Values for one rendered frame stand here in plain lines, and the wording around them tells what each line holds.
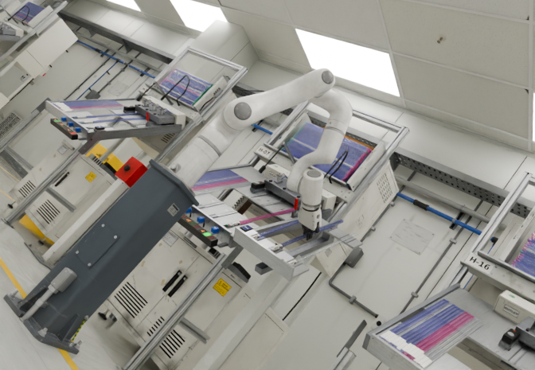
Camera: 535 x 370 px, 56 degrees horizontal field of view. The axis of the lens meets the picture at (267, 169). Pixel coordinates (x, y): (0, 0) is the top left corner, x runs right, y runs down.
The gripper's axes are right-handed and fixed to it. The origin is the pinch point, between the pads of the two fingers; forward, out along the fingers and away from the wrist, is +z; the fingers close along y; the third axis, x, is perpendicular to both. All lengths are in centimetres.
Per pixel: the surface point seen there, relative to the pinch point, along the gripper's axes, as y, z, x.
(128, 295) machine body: 77, 61, 51
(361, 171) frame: 21, 3, -67
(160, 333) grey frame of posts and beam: 21, 32, 66
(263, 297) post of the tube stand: -1.9, 18.6, 27.7
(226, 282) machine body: 32, 39, 20
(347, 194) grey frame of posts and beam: 20, 13, -56
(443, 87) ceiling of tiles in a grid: 72, 14, -250
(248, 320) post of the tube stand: -3.1, 24.8, 37.2
